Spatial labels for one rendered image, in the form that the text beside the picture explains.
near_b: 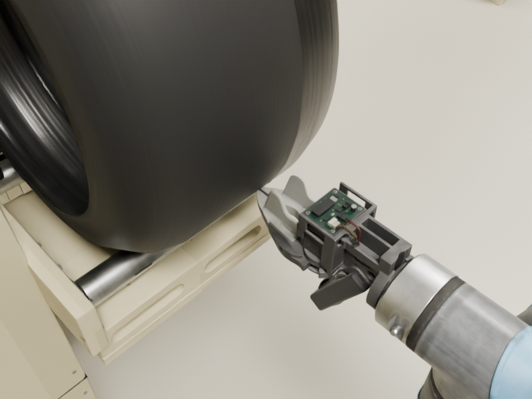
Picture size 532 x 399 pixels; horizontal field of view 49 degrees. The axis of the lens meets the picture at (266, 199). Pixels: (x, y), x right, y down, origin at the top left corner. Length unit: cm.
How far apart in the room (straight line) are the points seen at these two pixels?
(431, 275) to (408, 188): 161
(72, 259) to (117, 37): 57
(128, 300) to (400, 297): 41
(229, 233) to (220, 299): 97
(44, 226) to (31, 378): 25
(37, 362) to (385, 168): 160
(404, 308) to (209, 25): 33
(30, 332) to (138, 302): 17
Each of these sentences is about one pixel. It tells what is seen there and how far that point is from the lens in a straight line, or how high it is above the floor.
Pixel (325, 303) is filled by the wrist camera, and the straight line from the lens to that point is 73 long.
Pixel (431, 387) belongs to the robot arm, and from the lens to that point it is 69.
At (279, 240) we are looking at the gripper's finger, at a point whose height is 103.
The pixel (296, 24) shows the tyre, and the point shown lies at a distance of 58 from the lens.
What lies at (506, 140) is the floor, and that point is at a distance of 253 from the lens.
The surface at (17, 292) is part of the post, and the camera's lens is 86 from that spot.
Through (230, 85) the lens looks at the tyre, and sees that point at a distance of 54.
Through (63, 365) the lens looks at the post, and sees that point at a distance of 103.
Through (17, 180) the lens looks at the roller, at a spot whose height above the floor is 90.
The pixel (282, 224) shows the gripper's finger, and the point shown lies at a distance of 70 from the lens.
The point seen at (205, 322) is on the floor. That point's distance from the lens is 183.
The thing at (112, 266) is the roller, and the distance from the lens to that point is 83.
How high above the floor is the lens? 157
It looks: 48 degrees down
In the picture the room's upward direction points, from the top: straight up
